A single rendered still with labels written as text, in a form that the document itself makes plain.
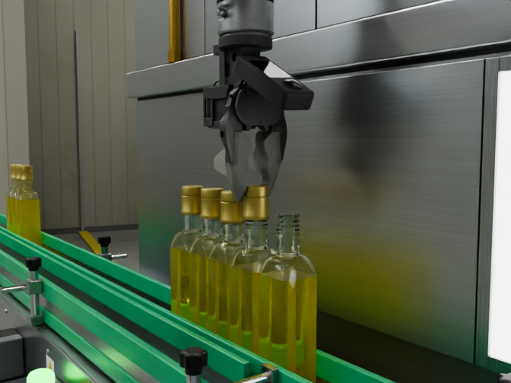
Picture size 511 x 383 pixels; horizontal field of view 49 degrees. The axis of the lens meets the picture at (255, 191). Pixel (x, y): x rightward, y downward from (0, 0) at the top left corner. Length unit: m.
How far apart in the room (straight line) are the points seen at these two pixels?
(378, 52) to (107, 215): 7.42
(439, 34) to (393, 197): 0.20
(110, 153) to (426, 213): 7.42
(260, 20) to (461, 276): 0.39
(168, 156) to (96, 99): 6.76
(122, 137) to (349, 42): 7.31
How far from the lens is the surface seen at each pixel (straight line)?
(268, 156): 0.75
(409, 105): 0.72
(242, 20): 0.74
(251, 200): 0.73
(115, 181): 8.05
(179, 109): 1.23
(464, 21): 0.70
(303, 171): 0.86
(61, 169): 7.95
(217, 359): 0.76
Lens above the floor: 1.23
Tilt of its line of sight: 5 degrees down
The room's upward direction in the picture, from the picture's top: straight up
